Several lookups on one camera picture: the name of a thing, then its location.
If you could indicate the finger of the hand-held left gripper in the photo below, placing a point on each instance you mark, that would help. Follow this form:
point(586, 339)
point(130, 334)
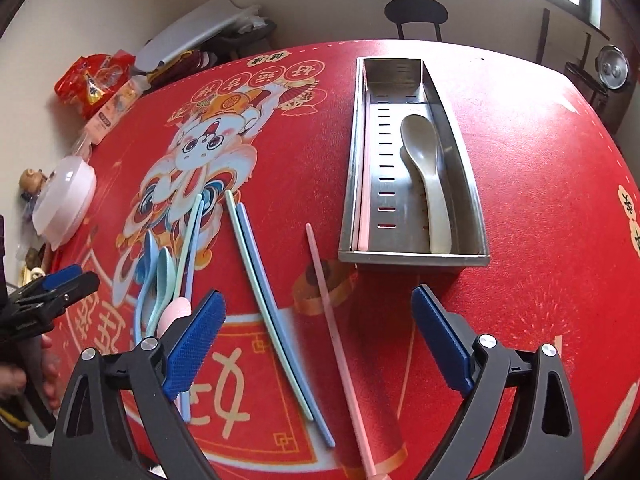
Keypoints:
point(62, 276)
point(82, 287)

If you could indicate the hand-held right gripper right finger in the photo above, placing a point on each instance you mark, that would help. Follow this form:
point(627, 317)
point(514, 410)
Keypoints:
point(445, 340)

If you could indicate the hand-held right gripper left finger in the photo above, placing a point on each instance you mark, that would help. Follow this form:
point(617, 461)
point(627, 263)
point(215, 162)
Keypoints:
point(197, 345)

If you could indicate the pink spoon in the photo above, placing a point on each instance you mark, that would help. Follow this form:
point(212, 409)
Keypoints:
point(175, 312)

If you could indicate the blue spoon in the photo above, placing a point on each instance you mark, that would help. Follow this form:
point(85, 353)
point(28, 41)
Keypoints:
point(147, 255)

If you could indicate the green spoon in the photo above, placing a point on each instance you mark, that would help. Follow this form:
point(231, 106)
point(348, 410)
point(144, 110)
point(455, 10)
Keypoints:
point(165, 270)

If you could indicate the pink chopstick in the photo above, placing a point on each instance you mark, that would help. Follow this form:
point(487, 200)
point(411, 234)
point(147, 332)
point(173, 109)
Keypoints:
point(332, 320)
point(362, 210)

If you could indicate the green chopstick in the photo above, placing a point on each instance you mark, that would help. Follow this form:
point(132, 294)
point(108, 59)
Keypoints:
point(235, 220)
point(194, 220)

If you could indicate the stainless steel utensil tray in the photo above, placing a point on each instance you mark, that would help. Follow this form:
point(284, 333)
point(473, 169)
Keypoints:
point(395, 110)

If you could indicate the person's left hand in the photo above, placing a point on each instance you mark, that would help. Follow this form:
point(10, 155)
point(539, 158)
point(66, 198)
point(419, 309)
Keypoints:
point(10, 380)

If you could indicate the white lidded bowl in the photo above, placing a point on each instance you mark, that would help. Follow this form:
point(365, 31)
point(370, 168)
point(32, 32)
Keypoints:
point(65, 195)

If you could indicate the brown figurine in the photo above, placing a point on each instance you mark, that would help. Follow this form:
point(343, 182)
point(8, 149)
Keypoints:
point(31, 181)

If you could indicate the blue chopstick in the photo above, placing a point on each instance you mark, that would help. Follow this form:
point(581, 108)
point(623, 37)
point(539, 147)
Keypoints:
point(198, 230)
point(246, 227)

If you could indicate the pink labelled bottle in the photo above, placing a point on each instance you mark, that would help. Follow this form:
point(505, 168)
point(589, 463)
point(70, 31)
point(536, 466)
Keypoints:
point(107, 115)

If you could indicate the red printed tablecloth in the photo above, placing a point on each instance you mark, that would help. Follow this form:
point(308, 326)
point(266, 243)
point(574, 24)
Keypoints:
point(525, 185)

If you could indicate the red snack bag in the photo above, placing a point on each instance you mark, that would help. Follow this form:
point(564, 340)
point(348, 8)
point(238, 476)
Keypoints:
point(82, 85)

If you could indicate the grey spoon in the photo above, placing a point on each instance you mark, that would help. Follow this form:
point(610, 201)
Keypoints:
point(417, 140)

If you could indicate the dark striped cloth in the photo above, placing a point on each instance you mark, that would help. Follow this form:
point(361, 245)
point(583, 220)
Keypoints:
point(180, 67)

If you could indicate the dark wooden side table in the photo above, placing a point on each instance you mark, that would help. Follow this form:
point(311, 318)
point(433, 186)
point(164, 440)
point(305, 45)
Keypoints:
point(595, 102)

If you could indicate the grey board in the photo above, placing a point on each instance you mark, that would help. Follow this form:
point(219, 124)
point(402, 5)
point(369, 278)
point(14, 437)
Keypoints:
point(195, 25)

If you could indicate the round silver fan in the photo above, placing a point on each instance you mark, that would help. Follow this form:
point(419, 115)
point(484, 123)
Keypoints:
point(612, 67)

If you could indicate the dark wooden chair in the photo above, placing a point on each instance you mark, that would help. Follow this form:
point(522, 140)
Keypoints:
point(545, 35)

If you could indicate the black round chair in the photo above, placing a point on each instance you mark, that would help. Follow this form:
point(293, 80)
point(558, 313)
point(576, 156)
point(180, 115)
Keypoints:
point(415, 10)

